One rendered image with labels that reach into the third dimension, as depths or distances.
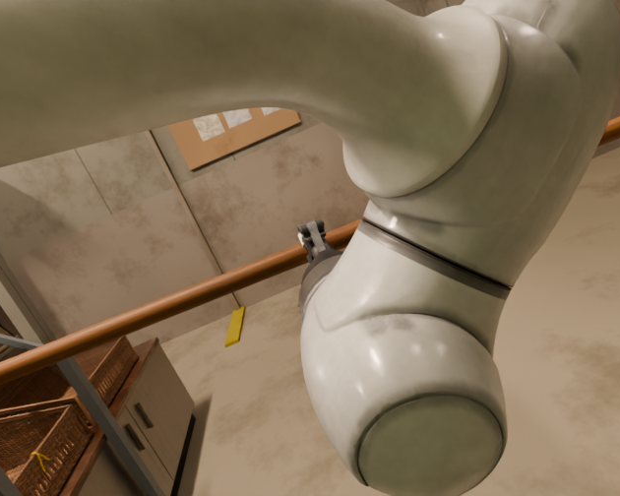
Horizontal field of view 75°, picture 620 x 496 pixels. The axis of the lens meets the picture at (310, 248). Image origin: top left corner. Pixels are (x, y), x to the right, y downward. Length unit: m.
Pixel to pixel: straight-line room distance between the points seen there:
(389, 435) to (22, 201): 4.22
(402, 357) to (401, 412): 0.02
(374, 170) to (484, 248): 0.07
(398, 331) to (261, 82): 0.13
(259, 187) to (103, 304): 1.83
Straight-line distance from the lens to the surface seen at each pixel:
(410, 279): 0.22
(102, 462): 1.82
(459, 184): 0.20
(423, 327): 0.21
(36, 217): 4.30
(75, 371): 1.73
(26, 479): 1.62
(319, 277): 0.34
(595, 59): 0.25
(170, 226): 3.88
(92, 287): 4.27
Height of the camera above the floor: 1.30
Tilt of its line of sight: 15 degrees down
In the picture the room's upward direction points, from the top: 24 degrees counter-clockwise
